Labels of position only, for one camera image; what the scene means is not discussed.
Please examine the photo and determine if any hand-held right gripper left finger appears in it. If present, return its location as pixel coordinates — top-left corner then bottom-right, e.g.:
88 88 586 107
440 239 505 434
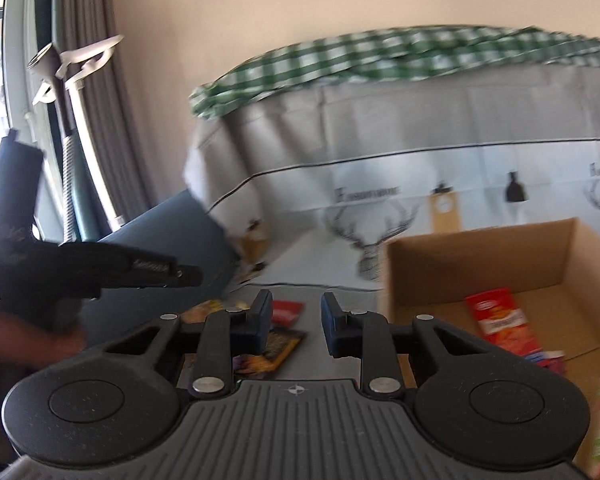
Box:
92 289 274 401

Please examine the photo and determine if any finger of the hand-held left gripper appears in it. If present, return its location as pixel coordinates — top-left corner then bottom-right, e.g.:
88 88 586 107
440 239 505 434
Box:
97 244 204 292

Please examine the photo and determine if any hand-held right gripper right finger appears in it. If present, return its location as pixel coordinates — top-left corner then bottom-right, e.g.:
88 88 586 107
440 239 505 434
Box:
320 291 501 401

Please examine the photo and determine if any red white striped packet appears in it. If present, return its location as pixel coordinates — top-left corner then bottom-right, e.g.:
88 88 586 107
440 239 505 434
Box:
271 300 305 325

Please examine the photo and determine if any brown cardboard box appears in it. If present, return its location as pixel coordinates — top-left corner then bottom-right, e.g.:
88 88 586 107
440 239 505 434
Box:
377 217 600 478

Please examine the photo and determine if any large red snack packet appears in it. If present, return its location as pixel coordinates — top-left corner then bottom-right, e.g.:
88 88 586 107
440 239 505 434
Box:
464 287 566 376

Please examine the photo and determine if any person's left hand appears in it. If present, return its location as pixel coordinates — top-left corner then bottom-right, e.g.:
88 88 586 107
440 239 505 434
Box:
0 302 87 401

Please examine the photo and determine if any blue sofa cushion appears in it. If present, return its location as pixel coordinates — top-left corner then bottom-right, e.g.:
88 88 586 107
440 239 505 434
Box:
80 187 243 311

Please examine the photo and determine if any gooseneck phone holder stand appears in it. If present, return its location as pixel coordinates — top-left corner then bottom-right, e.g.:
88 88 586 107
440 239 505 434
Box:
26 35 126 247

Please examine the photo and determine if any grey curtain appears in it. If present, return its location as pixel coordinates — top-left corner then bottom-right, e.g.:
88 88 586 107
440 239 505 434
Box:
52 0 146 231

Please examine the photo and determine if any grey deer print sofa cover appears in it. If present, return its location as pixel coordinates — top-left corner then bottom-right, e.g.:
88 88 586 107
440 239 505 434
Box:
182 50 600 381

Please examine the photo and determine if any green checked cloth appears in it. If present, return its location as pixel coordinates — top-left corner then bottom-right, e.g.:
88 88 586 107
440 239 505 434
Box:
189 24 600 120

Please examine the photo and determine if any window frame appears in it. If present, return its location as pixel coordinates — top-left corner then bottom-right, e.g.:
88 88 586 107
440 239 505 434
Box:
0 0 61 241

